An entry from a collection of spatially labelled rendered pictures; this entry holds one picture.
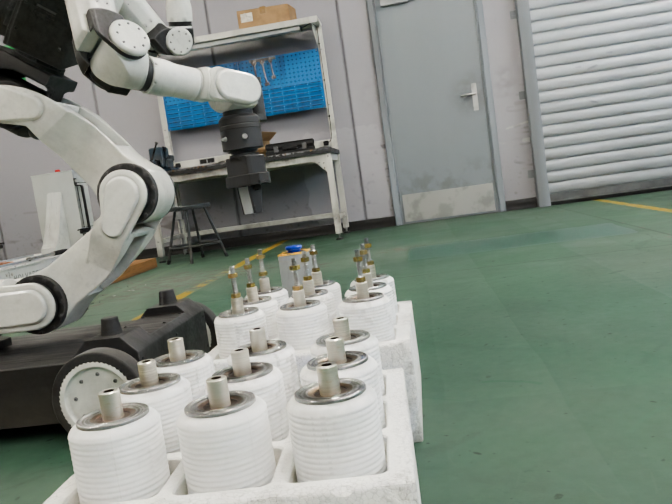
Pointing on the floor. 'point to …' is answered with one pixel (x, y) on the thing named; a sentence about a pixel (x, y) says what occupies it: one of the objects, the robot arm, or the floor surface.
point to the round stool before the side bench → (196, 231)
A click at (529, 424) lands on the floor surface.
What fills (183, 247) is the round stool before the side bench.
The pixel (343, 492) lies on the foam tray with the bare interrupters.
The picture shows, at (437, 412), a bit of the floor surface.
